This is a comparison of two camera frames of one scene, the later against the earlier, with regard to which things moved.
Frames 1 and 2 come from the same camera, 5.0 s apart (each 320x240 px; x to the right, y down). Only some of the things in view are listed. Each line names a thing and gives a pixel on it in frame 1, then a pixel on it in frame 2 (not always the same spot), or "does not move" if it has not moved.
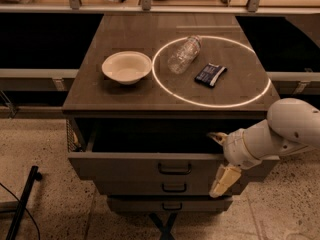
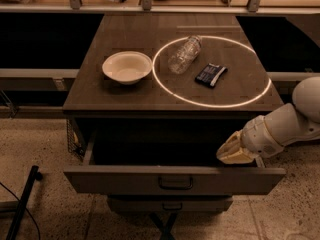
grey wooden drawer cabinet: (144, 95) does not move
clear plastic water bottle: (179, 61) does not move
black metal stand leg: (33, 177) does not move
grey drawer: (159, 148) → (226, 177)
